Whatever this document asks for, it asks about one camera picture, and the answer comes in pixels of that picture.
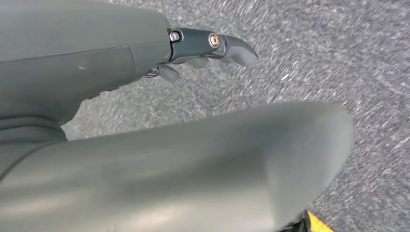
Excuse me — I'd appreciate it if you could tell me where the robot left arm ribbed sleeve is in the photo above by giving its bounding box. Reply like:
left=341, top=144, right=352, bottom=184
left=0, top=116, right=68, bottom=180

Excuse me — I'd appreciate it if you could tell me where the yellow floor tape square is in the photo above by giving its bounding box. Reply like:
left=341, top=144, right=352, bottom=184
left=307, top=210, right=335, bottom=232

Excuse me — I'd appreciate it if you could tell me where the black robot foot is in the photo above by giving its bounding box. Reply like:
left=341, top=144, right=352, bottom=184
left=281, top=210, right=312, bottom=232

